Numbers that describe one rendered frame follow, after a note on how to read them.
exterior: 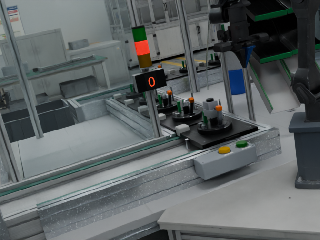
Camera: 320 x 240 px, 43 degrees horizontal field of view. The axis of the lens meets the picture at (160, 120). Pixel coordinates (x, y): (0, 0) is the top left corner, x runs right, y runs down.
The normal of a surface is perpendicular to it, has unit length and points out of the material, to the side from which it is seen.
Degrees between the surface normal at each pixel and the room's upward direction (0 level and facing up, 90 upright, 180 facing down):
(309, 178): 90
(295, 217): 0
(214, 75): 90
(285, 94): 45
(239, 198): 0
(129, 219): 0
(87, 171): 90
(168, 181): 90
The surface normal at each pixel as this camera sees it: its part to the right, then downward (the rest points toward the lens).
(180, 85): 0.36, 0.19
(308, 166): -0.40, 0.33
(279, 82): 0.00, -0.50
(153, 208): -0.19, -0.94
